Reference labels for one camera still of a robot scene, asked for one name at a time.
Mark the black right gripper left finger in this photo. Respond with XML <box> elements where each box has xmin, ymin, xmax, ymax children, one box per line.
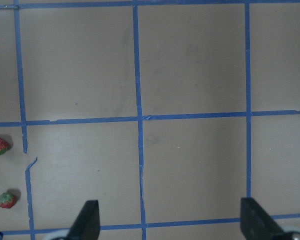
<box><xmin>66</xmin><ymin>200</ymin><xmax>101</xmax><ymax>240</ymax></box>

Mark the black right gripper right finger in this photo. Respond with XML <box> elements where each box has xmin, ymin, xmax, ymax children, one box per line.
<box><xmin>240</xmin><ymin>197</ymin><xmax>286</xmax><ymax>240</ymax></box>

